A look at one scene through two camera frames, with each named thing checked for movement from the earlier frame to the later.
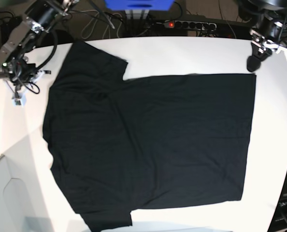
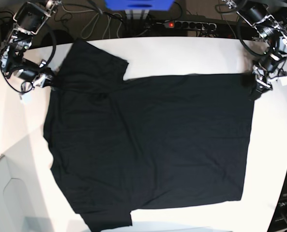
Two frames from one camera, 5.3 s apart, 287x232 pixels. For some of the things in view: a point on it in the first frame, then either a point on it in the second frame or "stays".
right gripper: (260, 53) -> (266, 71)
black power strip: (203, 25) stays
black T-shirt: (119, 145) stays
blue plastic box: (140, 5) stays
